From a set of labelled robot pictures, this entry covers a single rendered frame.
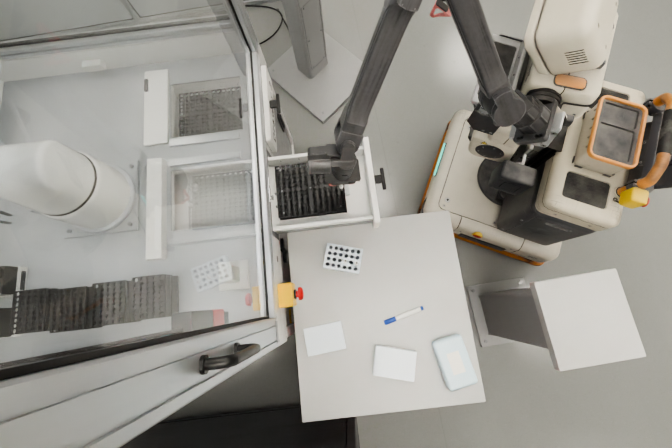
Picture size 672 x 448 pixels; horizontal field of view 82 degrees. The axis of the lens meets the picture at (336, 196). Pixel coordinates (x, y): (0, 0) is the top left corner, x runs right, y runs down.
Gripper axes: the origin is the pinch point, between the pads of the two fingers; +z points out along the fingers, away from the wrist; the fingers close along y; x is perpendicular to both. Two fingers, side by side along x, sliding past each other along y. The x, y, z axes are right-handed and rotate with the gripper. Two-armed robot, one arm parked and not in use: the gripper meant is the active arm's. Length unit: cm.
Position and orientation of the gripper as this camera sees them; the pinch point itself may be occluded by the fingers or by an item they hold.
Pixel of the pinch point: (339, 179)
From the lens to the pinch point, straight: 119.5
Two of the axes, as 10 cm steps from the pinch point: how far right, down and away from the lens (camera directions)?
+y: 9.9, -0.9, 1.1
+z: -0.8, 2.2, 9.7
